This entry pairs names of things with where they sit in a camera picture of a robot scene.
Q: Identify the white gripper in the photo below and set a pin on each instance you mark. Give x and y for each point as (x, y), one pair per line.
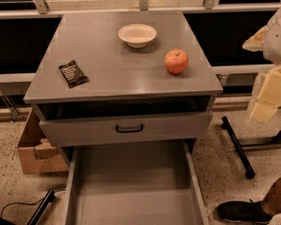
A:
(279, 42)

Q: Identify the red apple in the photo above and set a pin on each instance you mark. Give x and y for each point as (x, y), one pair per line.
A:
(176, 61)

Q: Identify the grey open middle drawer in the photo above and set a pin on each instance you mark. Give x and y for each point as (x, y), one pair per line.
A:
(138, 183)

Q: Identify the grey drawer cabinet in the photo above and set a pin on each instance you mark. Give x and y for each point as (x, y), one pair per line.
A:
(123, 81)

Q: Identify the grey top drawer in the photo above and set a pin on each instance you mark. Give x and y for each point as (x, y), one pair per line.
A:
(101, 130)

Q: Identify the black metal stand leg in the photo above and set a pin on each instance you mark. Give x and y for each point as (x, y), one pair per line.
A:
(241, 144)

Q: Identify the white paper bowl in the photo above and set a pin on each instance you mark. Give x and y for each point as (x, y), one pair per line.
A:
(137, 35)

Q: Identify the person's bare leg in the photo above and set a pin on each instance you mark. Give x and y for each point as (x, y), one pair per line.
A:
(271, 204)

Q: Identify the black sneaker shoe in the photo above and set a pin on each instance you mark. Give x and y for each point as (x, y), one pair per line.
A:
(243, 211)

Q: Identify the black snack packet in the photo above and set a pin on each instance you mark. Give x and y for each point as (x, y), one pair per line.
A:
(73, 74)

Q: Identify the brown cardboard box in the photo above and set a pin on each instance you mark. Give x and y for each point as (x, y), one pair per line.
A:
(35, 152)

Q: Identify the black drawer handle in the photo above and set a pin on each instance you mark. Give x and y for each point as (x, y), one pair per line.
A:
(135, 129)

